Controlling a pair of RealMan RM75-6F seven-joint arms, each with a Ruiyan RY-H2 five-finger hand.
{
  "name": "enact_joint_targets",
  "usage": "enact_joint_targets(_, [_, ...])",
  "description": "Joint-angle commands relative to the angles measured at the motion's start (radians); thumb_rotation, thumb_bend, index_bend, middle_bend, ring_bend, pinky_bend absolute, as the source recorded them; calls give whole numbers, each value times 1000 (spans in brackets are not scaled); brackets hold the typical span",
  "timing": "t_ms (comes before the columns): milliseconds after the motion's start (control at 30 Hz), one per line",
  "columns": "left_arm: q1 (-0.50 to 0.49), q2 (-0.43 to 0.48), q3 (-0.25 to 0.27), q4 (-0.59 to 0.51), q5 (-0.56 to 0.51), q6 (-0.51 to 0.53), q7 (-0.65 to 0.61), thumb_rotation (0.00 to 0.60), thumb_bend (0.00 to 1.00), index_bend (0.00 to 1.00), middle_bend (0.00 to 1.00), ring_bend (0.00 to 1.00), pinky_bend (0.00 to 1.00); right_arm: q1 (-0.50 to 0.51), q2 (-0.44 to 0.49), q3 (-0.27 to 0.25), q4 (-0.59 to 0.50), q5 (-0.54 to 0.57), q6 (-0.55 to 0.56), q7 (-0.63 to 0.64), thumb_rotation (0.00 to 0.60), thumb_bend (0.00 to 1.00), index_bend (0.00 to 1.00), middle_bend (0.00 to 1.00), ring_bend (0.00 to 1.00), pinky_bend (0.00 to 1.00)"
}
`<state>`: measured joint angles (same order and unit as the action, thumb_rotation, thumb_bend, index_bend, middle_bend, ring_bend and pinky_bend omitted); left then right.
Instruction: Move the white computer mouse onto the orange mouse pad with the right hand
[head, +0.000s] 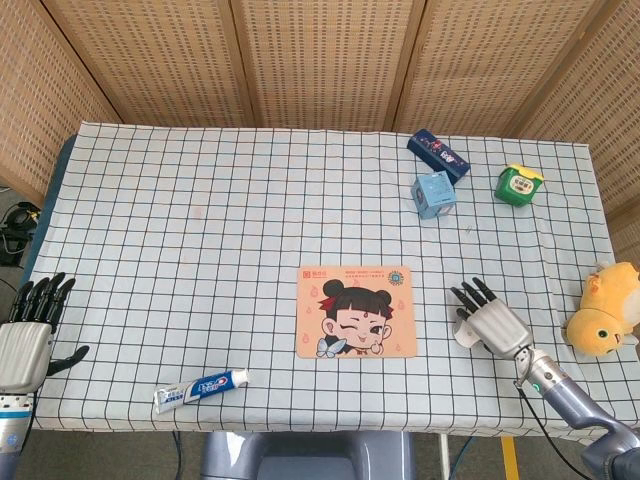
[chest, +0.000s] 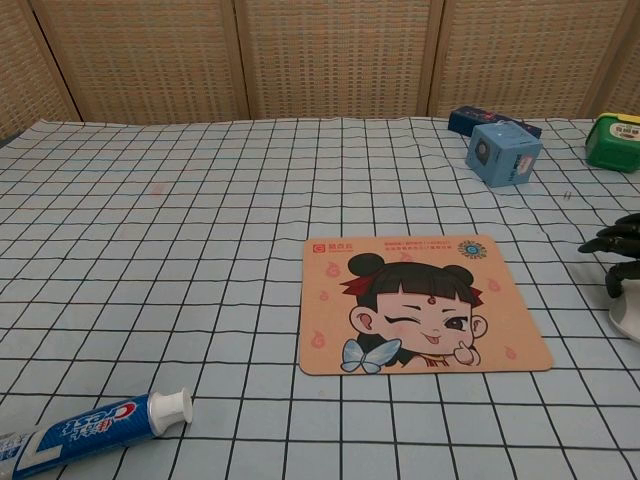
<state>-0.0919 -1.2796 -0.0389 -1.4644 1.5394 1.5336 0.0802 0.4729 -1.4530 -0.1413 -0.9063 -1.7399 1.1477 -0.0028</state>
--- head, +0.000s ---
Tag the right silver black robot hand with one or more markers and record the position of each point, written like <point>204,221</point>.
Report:
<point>500,327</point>

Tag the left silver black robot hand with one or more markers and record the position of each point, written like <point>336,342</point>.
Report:
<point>22,355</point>

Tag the white computer mouse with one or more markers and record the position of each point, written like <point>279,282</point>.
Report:
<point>462,334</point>

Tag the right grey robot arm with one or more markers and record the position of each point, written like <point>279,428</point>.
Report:
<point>565,390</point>

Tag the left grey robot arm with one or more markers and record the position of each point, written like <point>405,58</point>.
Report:
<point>12,425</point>

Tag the orange cartoon girl mouse pad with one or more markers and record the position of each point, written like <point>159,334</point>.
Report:
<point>355,312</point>

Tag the yellow plush toy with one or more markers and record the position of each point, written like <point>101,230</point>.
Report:
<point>602,310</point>

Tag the black equipment on floor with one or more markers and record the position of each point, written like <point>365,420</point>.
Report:
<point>17,225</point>

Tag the yellow floor tape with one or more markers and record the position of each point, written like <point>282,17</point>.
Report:
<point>509,460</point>

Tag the white table leg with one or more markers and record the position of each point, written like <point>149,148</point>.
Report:
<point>443,457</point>

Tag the green yellow-lidded container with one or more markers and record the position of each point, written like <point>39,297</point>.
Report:
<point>517,186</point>

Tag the light blue small box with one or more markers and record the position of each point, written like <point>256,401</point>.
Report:
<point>434,196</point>

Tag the dark blue long box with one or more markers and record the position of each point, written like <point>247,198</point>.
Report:
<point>440,155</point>

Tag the blue white toothpaste tube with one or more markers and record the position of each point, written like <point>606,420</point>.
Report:
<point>205,387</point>

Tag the white grid-checked tablecloth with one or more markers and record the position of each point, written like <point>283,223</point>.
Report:
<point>225,250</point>

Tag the grey robot torso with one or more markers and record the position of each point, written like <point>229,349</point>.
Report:
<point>305,455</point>

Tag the woven bamboo screen panel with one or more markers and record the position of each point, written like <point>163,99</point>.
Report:
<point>610,100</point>
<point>35,100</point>
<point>160,55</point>
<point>325,55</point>
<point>490,60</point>

